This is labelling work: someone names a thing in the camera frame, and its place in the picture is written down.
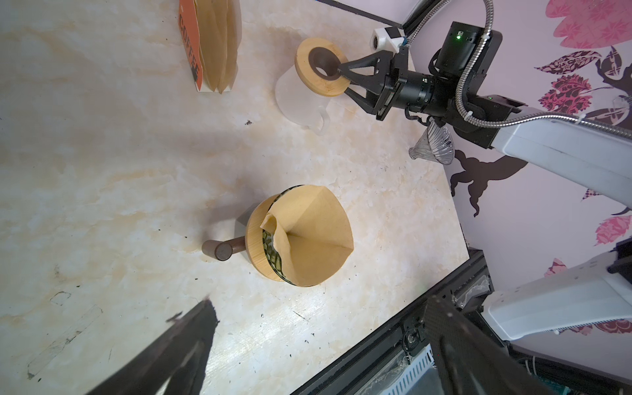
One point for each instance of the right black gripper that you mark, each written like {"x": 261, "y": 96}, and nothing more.
{"x": 404, "y": 89}

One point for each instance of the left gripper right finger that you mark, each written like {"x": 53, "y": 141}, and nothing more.
{"x": 468, "y": 362}

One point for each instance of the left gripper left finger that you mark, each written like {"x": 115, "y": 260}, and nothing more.
{"x": 176, "y": 360}

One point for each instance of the wooden ring holder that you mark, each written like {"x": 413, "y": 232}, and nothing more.
{"x": 254, "y": 240}
{"x": 317, "y": 63}

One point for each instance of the brown paper coffee filter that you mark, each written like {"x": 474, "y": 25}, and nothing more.
{"x": 312, "y": 233}

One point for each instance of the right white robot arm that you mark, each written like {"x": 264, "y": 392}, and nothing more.
{"x": 597, "y": 156}

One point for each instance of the clear plastic dripper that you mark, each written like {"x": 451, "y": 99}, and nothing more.
{"x": 301, "y": 105}

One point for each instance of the coffee filter pack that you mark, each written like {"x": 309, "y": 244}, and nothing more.
{"x": 211, "y": 32}

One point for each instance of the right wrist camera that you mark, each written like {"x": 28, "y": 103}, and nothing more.
{"x": 387, "y": 38}

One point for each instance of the white cable duct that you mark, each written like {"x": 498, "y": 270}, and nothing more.
{"x": 412, "y": 374}

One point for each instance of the black base frame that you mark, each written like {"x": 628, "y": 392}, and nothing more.
{"x": 377, "y": 361}

